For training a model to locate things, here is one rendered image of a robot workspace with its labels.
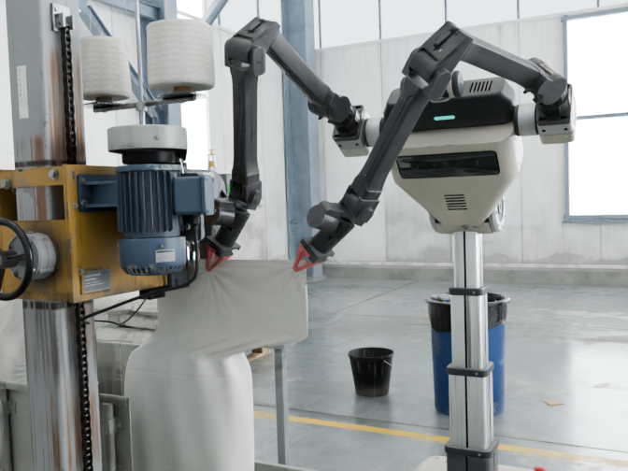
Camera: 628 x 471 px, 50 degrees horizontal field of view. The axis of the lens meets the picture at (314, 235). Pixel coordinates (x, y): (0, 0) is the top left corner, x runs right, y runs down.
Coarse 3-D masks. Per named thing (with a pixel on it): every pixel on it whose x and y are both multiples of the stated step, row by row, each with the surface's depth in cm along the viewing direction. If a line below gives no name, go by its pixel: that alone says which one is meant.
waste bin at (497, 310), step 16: (432, 304) 378; (448, 304) 369; (496, 304) 367; (432, 320) 384; (448, 320) 372; (496, 320) 371; (432, 336) 388; (448, 336) 374; (496, 336) 373; (432, 352) 392; (448, 352) 375; (496, 352) 373; (496, 368) 374; (448, 384) 377; (496, 384) 375; (448, 400) 379; (496, 400) 376
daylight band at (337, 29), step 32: (352, 0) 1022; (384, 0) 999; (416, 0) 977; (448, 0) 956; (480, 0) 935; (512, 0) 916; (544, 0) 897; (576, 0) 879; (608, 0) 862; (352, 32) 1025; (384, 32) 1002; (416, 32) 980
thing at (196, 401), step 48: (192, 288) 192; (240, 288) 185; (288, 288) 178; (192, 336) 192; (240, 336) 186; (288, 336) 179; (144, 384) 194; (192, 384) 186; (240, 384) 187; (144, 432) 193; (192, 432) 187; (240, 432) 186
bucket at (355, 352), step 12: (360, 348) 443; (372, 348) 444; (384, 348) 440; (360, 360) 417; (372, 360) 415; (384, 360) 418; (360, 372) 420; (372, 372) 417; (384, 372) 420; (360, 384) 422; (372, 384) 419; (384, 384) 421; (372, 396) 421
